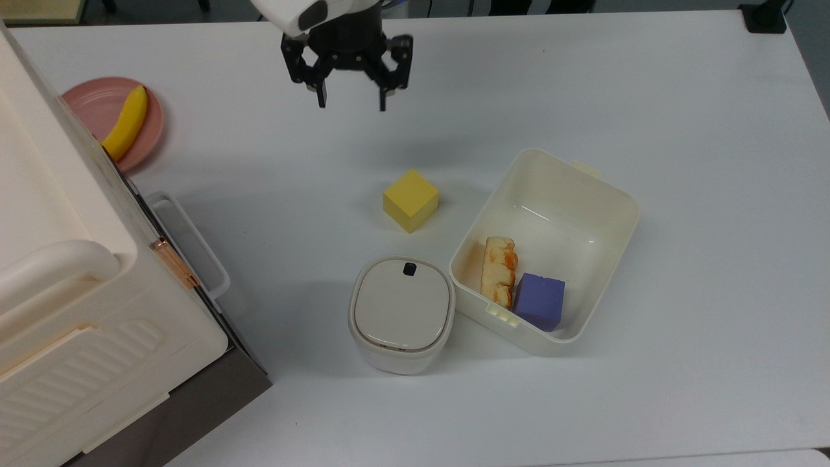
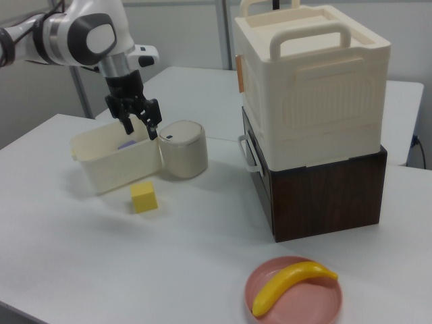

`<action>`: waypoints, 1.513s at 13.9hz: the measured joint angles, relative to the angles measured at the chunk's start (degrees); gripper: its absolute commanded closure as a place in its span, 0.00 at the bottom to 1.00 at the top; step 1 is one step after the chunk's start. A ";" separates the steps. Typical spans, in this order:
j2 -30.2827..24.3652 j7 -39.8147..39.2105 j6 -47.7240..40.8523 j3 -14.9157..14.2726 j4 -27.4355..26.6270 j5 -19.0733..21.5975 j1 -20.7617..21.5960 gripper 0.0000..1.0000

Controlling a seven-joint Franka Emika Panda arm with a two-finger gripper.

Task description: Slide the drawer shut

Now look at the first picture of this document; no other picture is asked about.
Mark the pink plate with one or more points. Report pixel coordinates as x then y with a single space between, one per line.
91 104

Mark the orange white bread piece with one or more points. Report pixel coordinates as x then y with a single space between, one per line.
498 272

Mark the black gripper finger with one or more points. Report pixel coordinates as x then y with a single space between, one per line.
298 65
399 68

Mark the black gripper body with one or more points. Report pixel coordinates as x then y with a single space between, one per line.
350 45

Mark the yellow cube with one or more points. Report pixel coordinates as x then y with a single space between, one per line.
410 198

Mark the yellow banana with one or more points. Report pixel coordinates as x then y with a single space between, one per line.
130 120

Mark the white open plastic box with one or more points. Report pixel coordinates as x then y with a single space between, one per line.
557 194

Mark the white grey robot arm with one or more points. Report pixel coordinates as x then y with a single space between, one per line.
288 13

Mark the purple cube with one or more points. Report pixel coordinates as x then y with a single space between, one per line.
538 301

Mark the light wooden board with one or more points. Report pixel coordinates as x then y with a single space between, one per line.
39 10

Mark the cream lidded bin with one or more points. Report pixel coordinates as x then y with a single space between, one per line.
402 311

